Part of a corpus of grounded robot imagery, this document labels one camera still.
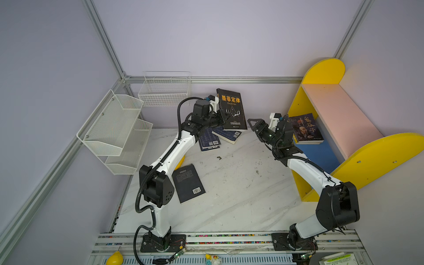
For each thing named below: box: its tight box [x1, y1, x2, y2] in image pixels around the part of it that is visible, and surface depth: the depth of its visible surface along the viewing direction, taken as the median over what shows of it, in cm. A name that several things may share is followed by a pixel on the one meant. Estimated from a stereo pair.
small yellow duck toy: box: [204, 253, 222, 265], surface depth 69 cm
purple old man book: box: [287, 113, 325, 145], surface depth 98 cm
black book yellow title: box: [216, 88, 248, 130], surface depth 81 cm
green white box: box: [318, 251, 359, 265], surface depth 68 cm
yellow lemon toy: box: [106, 250, 124, 265], surface depth 69 cm
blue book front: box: [211, 126, 243, 145], surface depth 116 cm
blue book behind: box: [198, 127, 222, 153], surface depth 112 cm
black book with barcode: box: [171, 163, 206, 204], surface depth 95 cm
